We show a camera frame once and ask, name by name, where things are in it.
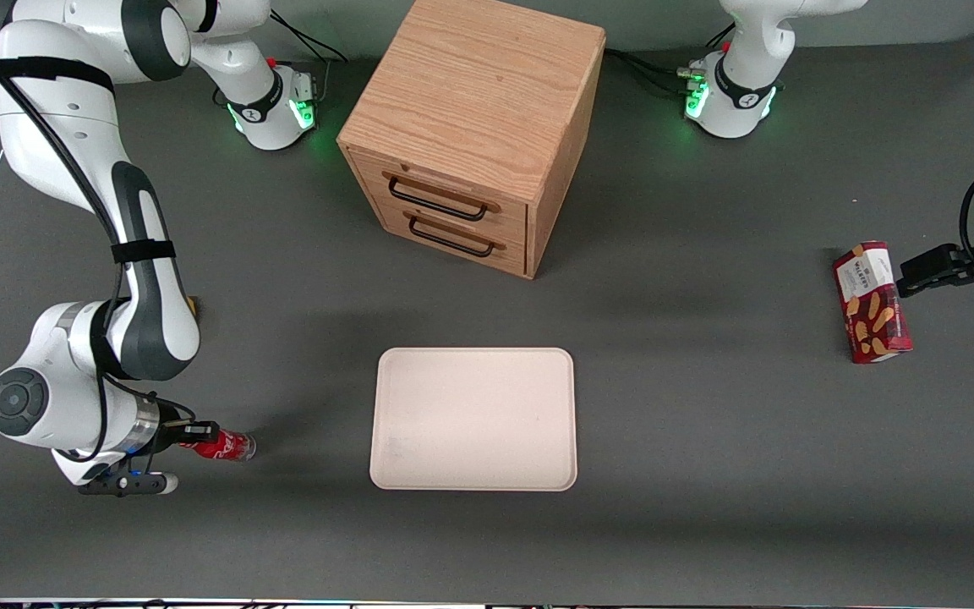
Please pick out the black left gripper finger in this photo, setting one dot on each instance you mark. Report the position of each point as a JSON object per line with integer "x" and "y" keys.
{"x": 935, "y": 262}
{"x": 939, "y": 285}

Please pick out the red coke bottle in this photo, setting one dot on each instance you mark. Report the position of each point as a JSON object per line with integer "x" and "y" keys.
{"x": 233, "y": 447}

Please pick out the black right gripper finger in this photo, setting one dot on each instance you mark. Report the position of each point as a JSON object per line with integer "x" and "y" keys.
{"x": 199, "y": 439}
{"x": 202, "y": 426}

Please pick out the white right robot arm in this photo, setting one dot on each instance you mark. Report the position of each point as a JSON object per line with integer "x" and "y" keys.
{"x": 73, "y": 169}

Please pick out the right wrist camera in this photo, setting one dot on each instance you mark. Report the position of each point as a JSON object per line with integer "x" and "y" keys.
{"x": 128, "y": 485}

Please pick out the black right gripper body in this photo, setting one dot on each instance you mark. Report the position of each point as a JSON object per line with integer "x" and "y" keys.
{"x": 170, "y": 427}

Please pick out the grey table mat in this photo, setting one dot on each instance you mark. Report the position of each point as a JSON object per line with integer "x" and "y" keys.
{"x": 707, "y": 474}

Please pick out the beige plastic tray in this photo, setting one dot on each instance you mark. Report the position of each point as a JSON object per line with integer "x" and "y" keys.
{"x": 474, "y": 419}

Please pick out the red cookie box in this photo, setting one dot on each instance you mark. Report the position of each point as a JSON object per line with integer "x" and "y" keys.
{"x": 872, "y": 304}

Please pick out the wooden drawer cabinet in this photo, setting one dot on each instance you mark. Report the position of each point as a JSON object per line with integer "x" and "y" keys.
{"x": 478, "y": 93}

